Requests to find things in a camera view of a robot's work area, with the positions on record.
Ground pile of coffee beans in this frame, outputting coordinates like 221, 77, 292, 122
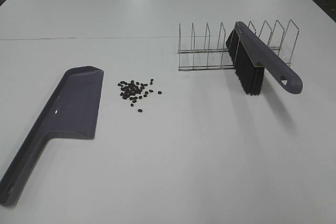
117, 78, 154, 107

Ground purple plastic dustpan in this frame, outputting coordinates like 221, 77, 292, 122
1, 66, 104, 207

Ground chrome wire dish rack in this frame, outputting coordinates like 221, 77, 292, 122
177, 19, 301, 72

